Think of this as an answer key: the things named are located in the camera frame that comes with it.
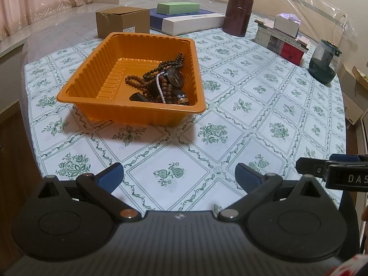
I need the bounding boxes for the brown cardboard box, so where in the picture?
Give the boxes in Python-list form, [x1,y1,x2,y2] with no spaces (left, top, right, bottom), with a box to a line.
[96,6,150,39]

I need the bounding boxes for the dark bead necklace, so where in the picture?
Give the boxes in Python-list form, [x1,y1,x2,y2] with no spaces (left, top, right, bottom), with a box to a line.
[124,52,185,92]

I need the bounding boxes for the clear plastic sheet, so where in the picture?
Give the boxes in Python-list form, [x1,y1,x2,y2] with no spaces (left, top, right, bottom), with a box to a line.
[269,0,357,36]

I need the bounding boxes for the white long box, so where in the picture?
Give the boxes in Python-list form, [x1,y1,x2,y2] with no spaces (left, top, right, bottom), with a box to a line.
[163,13,225,37]

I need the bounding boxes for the white thin book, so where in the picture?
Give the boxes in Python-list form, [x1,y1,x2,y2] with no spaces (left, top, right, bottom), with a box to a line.
[255,24,299,45]

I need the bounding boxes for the white purple tissue box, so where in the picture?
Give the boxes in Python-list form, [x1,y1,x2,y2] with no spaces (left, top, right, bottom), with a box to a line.
[273,13,302,37]

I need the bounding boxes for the thick red grey book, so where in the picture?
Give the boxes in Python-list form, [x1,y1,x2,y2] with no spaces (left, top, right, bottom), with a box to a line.
[266,34,309,66]

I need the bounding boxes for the green long box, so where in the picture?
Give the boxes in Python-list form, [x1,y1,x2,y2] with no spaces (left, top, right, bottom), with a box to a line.
[157,1,201,16]

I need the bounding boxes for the black dial watch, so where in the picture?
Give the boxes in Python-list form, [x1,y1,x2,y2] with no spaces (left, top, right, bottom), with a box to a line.
[164,67,185,88]

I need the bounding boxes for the green floral tablecloth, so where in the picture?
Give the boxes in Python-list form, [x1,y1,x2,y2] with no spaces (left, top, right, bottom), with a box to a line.
[21,11,348,214]

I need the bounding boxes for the person's right hand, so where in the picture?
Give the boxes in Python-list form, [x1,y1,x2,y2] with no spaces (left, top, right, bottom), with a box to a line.
[359,205,368,255]

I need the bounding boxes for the small black box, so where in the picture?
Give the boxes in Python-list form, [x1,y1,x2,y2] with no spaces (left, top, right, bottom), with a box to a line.
[129,92,150,103]

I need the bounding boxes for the orange plastic tray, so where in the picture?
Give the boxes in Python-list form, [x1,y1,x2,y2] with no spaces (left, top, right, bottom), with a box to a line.
[57,32,207,127]

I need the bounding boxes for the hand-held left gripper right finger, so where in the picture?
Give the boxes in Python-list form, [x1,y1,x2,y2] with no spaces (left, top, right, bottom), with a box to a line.
[218,163,331,222]

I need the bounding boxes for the green glass jar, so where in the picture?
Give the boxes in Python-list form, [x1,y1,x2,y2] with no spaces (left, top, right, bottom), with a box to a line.
[309,39,343,84]

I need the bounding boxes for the blue flat box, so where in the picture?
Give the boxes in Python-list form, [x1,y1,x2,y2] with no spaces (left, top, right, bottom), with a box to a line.
[149,7,202,33]

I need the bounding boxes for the white pearl bracelet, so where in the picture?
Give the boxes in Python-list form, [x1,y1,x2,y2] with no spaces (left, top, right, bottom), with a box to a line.
[156,73,167,104]

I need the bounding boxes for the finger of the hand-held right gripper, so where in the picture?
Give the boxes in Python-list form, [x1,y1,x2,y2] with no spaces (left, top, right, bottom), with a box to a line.
[296,157,330,180]
[329,154,368,164]

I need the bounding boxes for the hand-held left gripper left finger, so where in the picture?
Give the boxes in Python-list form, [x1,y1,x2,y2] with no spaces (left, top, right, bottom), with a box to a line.
[29,162,142,222]

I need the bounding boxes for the red patterned clothing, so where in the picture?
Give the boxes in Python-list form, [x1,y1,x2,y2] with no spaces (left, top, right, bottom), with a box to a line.
[325,252,368,276]

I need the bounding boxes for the open cardboard boxes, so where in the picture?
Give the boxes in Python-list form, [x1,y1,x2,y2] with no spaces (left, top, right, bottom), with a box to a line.
[336,62,368,125]

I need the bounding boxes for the brown cylindrical canister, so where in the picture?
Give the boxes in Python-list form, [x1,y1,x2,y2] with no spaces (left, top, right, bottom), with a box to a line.
[222,0,254,37]

